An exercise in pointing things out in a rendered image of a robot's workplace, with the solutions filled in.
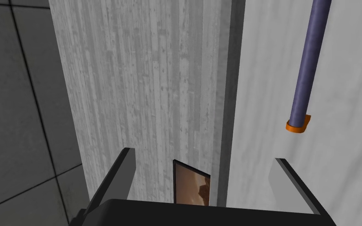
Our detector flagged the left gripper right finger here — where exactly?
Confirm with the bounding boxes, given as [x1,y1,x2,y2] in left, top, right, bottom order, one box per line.
[268,158,322,215]

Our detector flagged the black framed brown picture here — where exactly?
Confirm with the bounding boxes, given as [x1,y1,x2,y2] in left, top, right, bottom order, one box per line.
[172,159,211,207]

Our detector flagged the purple bar handle orange mount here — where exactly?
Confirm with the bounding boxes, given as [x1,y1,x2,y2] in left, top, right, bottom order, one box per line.
[285,0,332,134]

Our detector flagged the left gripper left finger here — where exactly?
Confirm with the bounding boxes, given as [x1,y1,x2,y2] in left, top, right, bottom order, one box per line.
[85,147,136,216]

